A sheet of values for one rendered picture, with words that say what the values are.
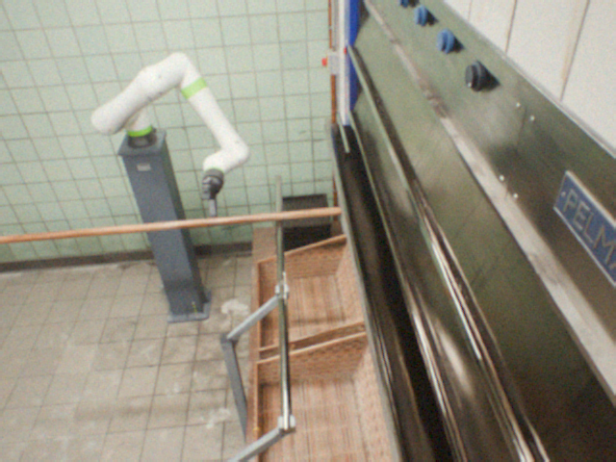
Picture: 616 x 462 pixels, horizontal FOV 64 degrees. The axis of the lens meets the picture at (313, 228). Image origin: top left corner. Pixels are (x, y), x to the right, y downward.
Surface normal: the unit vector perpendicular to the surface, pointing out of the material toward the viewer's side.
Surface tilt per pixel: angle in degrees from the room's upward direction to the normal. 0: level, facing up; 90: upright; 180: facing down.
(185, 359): 0
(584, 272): 90
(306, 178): 90
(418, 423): 12
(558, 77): 90
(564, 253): 90
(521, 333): 70
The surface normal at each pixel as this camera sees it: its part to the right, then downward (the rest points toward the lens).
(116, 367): -0.04, -0.79
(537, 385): -0.95, -0.19
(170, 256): 0.09, 0.61
